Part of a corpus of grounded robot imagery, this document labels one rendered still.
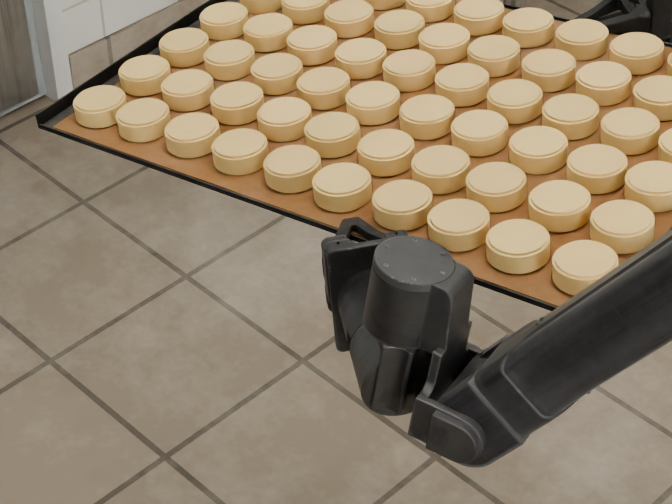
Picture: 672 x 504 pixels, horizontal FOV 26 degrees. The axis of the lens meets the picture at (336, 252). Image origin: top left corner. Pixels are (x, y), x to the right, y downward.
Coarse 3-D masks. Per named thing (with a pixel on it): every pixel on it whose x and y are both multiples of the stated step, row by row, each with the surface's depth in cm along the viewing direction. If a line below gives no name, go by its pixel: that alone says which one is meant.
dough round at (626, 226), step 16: (608, 208) 116; (624, 208) 115; (640, 208) 115; (592, 224) 114; (608, 224) 114; (624, 224) 114; (640, 224) 114; (608, 240) 113; (624, 240) 113; (640, 240) 113
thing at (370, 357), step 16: (368, 336) 106; (352, 352) 107; (368, 352) 105; (384, 352) 102; (400, 352) 102; (416, 352) 102; (368, 368) 104; (384, 368) 103; (400, 368) 103; (416, 368) 104; (368, 384) 104; (384, 384) 104; (400, 384) 104; (416, 384) 104; (368, 400) 105; (384, 400) 105; (400, 400) 104
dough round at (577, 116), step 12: (564, 96) 130; (576, 96) 129; (552, 108) 128; (564, 108) 128; (576, 108) 128; (588, 108) 128; (552, 120) 127; (564, 120) 126; (576, 120) 126; (588, 120) 126; (564, 132) 127; (576, 132) 127; (588, 132) 127
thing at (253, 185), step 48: (336, 0) 153; (528, 48) 141; (144, 96) 140; (288, 96) 138; (144, 144) 133; (288, 144) 131; (432, 144) 129; (576, 144) 127; (240, 192) 126; (528, 192) 122; (576, 240) 116; (528, 288) 112
